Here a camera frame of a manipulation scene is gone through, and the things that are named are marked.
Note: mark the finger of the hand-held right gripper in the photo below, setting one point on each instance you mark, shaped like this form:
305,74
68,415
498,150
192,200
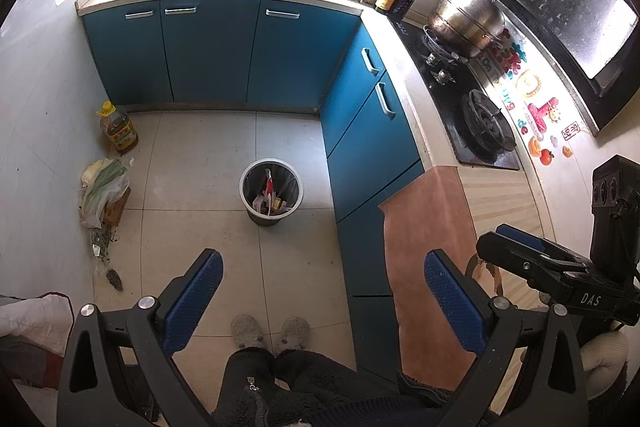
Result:
510,254
520,234

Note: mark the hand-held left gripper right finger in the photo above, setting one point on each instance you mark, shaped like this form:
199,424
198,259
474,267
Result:
455,302

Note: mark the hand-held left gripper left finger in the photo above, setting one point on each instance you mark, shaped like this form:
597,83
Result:
195,297

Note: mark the grey trash bin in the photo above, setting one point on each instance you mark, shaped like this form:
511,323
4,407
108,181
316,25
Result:
272,219

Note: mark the red snack bag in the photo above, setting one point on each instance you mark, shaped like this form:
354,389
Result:
269,187

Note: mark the person's right hand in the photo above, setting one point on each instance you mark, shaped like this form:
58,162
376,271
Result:
605,352

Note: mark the striped tablecloth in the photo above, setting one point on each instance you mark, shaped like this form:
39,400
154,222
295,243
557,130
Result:
500,197

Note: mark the grey fuzzy slipper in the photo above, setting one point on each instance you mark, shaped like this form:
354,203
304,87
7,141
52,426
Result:
247,332
292,334

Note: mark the dark scrap on floor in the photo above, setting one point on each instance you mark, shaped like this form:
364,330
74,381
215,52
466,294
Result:
115,279

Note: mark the person's left leg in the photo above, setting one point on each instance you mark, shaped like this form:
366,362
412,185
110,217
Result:
245,377

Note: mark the person's leg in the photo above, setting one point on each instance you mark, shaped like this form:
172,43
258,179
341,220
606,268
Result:
325,382
245,377

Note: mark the green vegetable scraps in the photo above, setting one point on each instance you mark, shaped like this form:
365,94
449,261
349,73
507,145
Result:
100,244

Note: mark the bag of green vegetables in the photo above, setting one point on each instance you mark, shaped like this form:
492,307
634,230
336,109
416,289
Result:
100,192

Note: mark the person's right leg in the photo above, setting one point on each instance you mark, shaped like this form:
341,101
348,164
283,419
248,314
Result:
325,382

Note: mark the black gas stove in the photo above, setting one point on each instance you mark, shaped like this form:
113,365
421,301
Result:
465,79

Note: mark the white quilted cloth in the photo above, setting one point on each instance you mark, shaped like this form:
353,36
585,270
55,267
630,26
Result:
30,322

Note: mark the blue stove cabinet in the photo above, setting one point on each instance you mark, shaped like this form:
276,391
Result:
360,157

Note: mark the yellow cooking oil bottle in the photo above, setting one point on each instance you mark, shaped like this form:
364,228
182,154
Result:
120,132

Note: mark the steel pot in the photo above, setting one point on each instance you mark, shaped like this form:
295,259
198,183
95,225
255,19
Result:
465,17

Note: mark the blue sink cabinet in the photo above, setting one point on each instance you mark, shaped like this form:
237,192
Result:
210,52

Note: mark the colourful wall stickers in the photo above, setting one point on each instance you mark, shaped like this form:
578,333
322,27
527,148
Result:
530,82

